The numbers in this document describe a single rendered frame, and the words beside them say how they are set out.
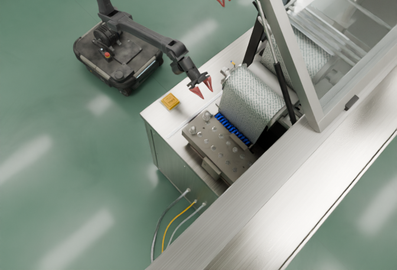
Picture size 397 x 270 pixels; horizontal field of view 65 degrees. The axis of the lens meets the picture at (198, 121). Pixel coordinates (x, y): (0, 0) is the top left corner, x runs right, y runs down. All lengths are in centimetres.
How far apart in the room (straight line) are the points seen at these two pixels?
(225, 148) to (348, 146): 54
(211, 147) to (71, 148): 146
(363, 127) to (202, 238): 69
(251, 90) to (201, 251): 73
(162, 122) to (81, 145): 114
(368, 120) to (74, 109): 220
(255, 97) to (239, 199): 60
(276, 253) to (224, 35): 245
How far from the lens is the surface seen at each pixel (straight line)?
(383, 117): 123
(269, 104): 123
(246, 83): 126
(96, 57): 270
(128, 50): 266
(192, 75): 144
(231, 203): 72
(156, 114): 162
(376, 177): 290
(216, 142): 143
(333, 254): 260
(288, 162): 78
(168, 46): 143
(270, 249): 95
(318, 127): 82
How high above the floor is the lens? 235
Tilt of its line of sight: 65 degrees down
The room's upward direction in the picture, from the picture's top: 8 degrees clockwise
